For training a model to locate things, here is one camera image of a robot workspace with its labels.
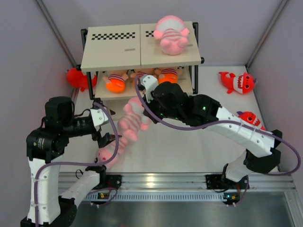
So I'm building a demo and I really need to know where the pink striped plush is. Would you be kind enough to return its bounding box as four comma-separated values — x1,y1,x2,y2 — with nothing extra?
117,97,151,142
95,137,128,169

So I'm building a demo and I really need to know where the red shark plush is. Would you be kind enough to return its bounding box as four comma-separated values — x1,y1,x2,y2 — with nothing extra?
236,111,266,131
218,71,257,94

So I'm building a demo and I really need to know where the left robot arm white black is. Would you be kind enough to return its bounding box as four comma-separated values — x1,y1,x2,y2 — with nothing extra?
20,96,122,227

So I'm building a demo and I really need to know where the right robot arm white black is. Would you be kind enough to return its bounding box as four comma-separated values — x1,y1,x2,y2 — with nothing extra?
139,79,282,188

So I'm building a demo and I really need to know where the beige three-tier shelf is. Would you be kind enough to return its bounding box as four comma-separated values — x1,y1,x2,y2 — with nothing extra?
80,21,204,100

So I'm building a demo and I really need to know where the pink plush right top shelf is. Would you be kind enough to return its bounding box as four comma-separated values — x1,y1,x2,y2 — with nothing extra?
153,15,190,55

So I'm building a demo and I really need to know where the orange doll left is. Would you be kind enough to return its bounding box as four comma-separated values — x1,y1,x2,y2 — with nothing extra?
103,70,128,93

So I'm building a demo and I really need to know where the orange doll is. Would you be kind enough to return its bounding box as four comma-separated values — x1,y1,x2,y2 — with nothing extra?
130,70,153,78
155,67,182,84
103,70,128,93

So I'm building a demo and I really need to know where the red plush back left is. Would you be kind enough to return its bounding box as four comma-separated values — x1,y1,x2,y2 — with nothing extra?
66,68,89,92

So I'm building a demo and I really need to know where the orange doll right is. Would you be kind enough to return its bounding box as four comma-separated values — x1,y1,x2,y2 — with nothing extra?
155,67,182,84

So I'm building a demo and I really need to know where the orange doll middle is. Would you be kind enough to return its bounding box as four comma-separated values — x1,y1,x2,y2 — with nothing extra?
130,70,153,78

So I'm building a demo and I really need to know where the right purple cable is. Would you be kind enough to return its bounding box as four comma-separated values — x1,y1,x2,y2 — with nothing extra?
134,77,300,175

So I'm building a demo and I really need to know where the purple cable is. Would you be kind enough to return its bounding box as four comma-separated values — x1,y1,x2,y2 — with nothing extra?
134,77,300,175
33,105,119,227

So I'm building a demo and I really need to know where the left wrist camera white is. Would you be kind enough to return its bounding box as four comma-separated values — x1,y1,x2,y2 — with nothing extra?
90,108,109,127

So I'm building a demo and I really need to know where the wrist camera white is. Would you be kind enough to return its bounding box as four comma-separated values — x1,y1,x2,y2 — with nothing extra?
139,74,159,94
90,108,109,127

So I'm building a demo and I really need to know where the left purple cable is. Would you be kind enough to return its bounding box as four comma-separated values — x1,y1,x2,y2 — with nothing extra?
33,105,119,227

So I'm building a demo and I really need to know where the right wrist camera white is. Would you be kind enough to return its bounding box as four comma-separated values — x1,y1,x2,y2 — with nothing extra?
139,74,159,94

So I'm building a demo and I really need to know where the slotted cable duct grey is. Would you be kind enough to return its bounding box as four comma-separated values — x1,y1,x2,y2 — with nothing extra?
84,192,239,203

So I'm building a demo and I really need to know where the aluminium rail base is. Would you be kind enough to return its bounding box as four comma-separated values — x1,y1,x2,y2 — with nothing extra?
56,172,295,191

